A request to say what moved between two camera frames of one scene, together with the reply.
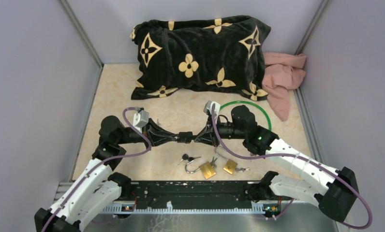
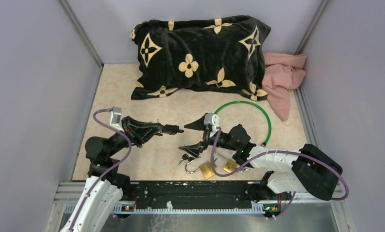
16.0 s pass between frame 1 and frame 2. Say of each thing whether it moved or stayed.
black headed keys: stayed
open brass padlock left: stayed
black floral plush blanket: stayed
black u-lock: moved
